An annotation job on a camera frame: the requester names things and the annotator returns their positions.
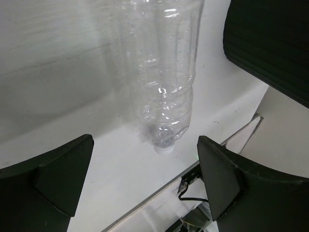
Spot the black plastic trash bin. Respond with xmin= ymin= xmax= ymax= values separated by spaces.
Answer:
xmin=223 ymin=0 xmax=309 ymax=107

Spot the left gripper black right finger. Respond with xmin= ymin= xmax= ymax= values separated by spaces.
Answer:
xmin=197 ymin=136 xmax=309 ymax=232

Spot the clear bottle blue cap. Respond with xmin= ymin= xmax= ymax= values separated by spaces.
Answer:
xmin=118 ymin=0 xmax=204 ymax=155

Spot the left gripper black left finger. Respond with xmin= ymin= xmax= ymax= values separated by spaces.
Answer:
xmin=0 ymin=134 xmax=94 ymax=232

